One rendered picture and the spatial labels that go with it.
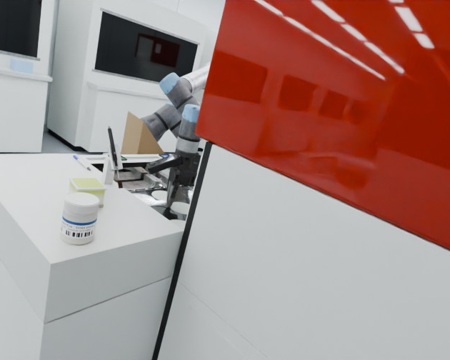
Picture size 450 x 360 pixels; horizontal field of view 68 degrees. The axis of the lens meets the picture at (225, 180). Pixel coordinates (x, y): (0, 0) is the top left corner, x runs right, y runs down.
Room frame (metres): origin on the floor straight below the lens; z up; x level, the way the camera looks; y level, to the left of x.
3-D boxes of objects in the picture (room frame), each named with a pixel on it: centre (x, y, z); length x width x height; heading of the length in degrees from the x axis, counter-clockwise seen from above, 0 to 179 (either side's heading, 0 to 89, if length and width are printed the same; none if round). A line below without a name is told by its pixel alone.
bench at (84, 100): (4.85, 1.63, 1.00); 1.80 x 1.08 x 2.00; 143
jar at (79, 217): (0.65, 0.29, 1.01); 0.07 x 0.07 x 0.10
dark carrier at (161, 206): (1.12, 0.12, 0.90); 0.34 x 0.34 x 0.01; 53
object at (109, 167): (0.99, 0.35, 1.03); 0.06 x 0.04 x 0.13; 53
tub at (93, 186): (0.80, 0.34, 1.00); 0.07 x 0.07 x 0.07; 44
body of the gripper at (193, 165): (1.10, 0.15, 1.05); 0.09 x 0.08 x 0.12; 116
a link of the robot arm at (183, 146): (1.10, 0.16, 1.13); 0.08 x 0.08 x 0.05
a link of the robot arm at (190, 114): (1.10, 0.15, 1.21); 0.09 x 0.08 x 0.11; 178
